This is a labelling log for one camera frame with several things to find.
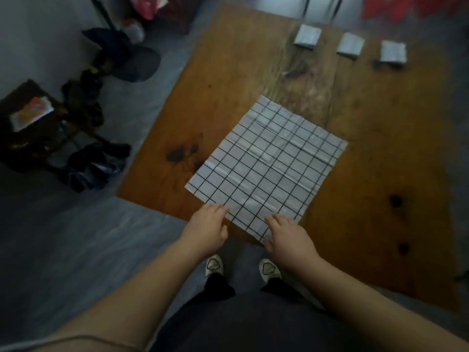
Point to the pink plastic bag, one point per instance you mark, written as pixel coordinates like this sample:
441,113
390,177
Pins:
146,5

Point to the red plastic stool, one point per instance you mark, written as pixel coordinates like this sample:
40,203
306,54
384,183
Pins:
439,3
384,7

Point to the black blue bag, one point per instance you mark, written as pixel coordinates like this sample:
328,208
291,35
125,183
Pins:
91,168

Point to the person's left forearm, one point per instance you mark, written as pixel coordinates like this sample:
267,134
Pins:
124,304

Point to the person's right forearm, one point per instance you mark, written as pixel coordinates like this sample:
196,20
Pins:
381,311

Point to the person's black top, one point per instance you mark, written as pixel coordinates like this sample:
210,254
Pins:
256,326

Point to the white orange paper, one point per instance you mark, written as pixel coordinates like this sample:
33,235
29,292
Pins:
31,112

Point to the black standing fan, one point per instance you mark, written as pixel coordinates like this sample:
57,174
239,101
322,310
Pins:
139,64

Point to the person's black trousers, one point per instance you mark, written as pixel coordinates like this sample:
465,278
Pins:
216,289

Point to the person's left hand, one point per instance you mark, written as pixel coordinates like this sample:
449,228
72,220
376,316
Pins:
205,230

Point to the person's white left shoe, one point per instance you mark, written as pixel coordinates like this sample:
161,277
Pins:
214,265

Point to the person's white shoe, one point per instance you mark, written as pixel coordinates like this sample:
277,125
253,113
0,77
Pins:
214,265
269,269

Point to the person's white right shoe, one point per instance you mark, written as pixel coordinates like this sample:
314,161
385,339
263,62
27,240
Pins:
269,269

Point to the person's right hand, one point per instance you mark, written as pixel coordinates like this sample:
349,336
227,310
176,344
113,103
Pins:
293,245

